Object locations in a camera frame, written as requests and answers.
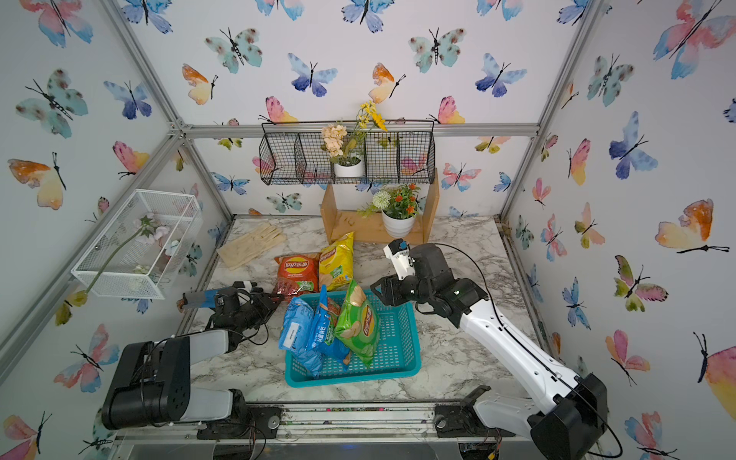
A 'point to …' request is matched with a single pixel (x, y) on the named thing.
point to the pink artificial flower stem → (146, 232)
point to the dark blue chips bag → (295, 335)
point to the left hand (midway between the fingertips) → (284, 294)
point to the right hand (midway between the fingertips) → (381, 282)
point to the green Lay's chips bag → (358, 323)
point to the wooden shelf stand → (369, 226)
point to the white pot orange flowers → (398, 207)
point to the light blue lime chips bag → (322, 337)
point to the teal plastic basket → (398, 354)
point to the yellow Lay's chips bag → (336, 263)
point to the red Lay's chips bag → (298, 275)
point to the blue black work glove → (206, 298)
